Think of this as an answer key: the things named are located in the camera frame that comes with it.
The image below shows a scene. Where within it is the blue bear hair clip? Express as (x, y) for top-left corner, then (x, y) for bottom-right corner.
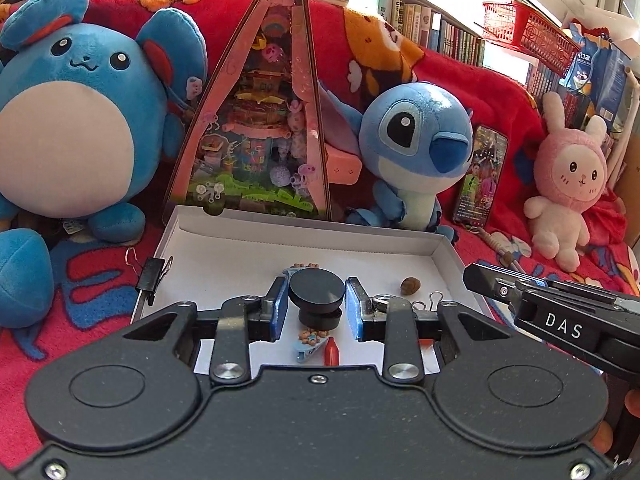
(293, 327), (331, 363)

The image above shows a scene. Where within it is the brown wooden nut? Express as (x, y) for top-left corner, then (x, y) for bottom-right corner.
(399, 276), (421, 296)

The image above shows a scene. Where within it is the black round puck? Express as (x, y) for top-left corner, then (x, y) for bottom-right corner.
(288, 268), (345, 314)

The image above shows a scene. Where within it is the black binder clip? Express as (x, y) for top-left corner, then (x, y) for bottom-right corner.
(412, 290), (445, 311)

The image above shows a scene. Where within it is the clear glass dome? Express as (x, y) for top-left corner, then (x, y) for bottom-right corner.
(371, 294), (392, 313)

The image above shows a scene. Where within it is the black round lid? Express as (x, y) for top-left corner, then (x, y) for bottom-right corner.
(298, 309), (342, 330)

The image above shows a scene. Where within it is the person's right hand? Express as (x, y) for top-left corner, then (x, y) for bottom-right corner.
(592, 388), (639, 462)

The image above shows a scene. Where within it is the white shallow cardboard box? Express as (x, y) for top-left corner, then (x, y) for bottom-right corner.
(130, 202), (494, 376)

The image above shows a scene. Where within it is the red cloth bundle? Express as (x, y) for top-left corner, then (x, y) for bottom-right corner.
(582, 188), (627, 246)

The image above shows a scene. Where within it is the binder clip on box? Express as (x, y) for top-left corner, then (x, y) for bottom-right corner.
(125, 247), (174, 307)

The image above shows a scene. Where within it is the pink bunny plush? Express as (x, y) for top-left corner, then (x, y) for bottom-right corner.
(524, 92), (608, 273)

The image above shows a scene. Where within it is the pink triangular toy box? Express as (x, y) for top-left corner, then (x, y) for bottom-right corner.
(165, 0), (359, 220)

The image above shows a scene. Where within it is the blue Stitch plush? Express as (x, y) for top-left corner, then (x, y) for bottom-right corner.
(319, 81), (473, 243)

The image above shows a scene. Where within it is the smartphone with lit screen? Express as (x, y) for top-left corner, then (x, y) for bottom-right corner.
(454, 126), (508, 228)

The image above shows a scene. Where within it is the blue paper bag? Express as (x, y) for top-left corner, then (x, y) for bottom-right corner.
(562, 21), (630, 131)

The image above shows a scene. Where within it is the blue round mouse plush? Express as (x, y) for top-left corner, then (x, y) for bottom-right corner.
(1, 0), (207, 330)

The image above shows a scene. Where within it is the red patterned blanket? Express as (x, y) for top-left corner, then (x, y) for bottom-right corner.
(1, 0), (639, 467)

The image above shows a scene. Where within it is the row of books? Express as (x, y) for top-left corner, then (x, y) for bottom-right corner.
(378, 0), (485, 67)

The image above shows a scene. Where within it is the red plastic basket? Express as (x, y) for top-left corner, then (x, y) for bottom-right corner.
(480, 0), (580, 77)

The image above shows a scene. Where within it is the grey phone lanyard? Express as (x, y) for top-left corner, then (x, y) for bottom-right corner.
(474, 224), (526, 273)

